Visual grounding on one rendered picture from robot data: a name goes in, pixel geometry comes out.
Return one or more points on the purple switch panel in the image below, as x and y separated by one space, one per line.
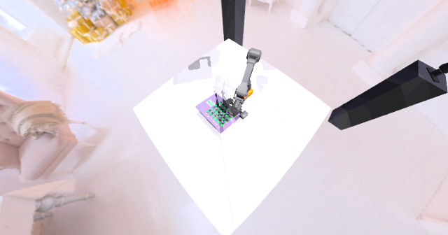
215 111

